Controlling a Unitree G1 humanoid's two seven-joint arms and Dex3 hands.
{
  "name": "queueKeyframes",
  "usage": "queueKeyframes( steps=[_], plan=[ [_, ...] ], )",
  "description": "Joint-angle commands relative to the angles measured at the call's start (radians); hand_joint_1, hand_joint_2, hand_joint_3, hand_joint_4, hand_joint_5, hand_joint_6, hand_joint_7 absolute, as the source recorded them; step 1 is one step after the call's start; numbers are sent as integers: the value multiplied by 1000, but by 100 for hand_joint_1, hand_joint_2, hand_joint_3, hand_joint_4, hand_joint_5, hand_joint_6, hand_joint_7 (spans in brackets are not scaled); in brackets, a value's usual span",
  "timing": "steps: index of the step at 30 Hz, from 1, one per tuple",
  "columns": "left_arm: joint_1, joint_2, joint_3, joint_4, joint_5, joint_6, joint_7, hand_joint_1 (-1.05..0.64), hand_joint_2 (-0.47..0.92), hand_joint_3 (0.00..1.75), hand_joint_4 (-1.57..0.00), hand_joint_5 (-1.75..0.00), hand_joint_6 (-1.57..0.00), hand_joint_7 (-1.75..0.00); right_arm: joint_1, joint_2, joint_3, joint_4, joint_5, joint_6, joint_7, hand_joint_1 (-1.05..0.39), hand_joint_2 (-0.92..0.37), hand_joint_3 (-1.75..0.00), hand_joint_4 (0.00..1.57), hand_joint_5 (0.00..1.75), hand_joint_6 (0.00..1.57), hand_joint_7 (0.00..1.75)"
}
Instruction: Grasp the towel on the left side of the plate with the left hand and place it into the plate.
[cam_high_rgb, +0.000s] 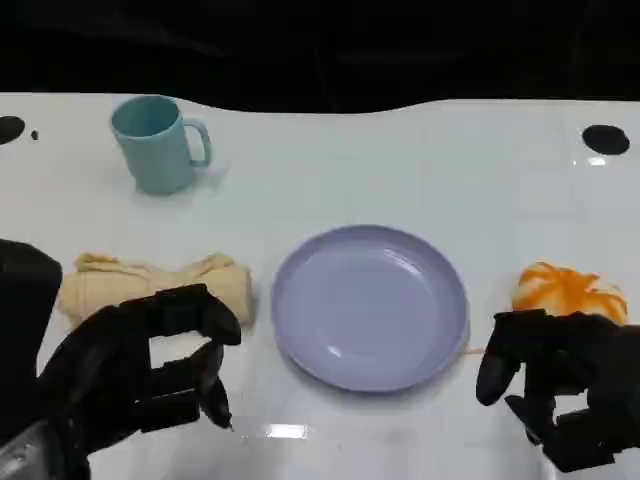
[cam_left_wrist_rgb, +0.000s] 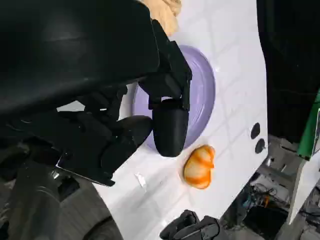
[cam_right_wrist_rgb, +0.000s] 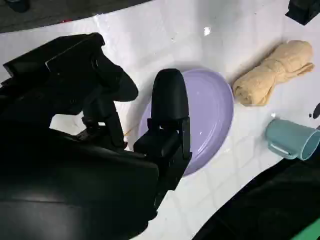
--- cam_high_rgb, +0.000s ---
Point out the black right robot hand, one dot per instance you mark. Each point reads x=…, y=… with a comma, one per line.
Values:
x=575, y=360

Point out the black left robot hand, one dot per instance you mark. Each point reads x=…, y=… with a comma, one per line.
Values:
x=110, y=360

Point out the beige towel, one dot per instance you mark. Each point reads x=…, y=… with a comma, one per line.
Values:
x=125, y=285

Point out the lilac plate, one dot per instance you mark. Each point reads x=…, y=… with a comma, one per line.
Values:
x=370, y=310

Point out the pale green mug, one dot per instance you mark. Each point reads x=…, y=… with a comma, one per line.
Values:
x=155, y=150

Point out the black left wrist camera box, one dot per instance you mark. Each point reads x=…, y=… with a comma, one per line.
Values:
x=25, y=310

